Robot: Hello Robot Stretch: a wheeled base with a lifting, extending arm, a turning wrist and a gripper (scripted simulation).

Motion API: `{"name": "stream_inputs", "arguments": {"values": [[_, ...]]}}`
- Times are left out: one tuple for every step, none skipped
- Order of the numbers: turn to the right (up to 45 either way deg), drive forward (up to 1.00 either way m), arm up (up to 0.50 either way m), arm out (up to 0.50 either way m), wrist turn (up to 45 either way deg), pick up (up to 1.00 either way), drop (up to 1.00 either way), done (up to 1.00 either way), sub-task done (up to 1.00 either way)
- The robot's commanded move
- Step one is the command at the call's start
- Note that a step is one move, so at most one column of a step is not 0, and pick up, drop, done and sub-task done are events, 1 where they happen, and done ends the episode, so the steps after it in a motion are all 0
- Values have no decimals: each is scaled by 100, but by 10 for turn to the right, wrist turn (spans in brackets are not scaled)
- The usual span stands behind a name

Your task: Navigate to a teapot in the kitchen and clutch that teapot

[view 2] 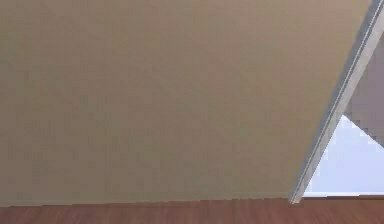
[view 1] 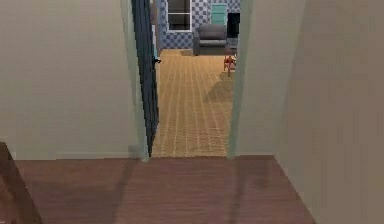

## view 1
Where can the black television set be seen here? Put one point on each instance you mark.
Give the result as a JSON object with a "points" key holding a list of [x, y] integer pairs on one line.
{"points": [[233, 25]]}

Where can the red chair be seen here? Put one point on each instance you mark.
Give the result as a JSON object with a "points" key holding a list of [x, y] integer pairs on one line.
{"points": [[229, 62]]}

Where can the grey armchair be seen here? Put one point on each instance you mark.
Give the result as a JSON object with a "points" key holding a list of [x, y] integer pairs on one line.
{"points": [[210, 38]]}

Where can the dark brown wooden furniture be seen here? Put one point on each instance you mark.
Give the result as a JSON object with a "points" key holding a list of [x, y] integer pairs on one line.
{"points": [[16, 190]]}

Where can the white framed window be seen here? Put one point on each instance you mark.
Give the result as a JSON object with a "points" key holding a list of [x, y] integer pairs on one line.
{"points": [[179, 15]]}

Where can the dark blue room door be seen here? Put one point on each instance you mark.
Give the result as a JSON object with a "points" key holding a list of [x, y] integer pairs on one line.
{"points": [[145, 66]]}

